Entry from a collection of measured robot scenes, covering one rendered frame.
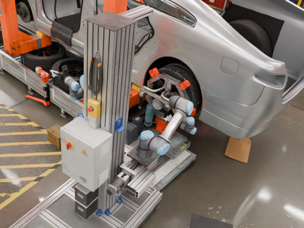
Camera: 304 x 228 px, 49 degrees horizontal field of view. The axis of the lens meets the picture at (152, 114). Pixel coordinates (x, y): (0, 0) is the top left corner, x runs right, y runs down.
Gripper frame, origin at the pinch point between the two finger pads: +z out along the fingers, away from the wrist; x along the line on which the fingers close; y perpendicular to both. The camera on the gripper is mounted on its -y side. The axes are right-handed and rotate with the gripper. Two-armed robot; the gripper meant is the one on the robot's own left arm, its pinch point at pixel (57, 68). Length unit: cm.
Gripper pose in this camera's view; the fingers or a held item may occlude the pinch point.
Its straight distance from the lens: 328.1
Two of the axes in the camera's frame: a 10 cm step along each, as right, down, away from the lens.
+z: -6.7, -5.0, 5.5
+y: -2.2, 8.4, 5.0
